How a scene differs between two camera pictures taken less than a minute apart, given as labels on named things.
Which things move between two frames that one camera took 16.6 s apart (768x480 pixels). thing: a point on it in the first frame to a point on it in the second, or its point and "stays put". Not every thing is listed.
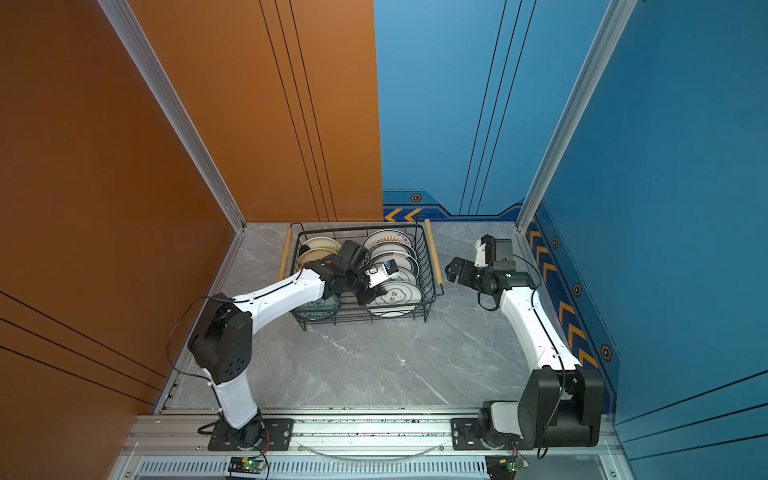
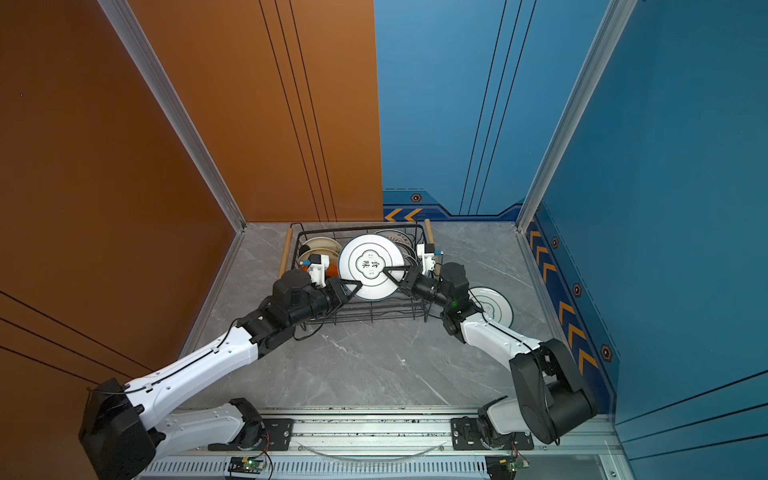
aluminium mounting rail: [358, 444] stays put
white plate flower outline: [400, 299] to [496, 308]
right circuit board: [504, 467] stays put
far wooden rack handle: [284, 255] stays put
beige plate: [313, 254] stays put
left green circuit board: [246, 464] stays put
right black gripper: [468, 267] to [412, 281]
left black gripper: [373, 294] to [336, 291]
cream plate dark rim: [323, 243] stays put
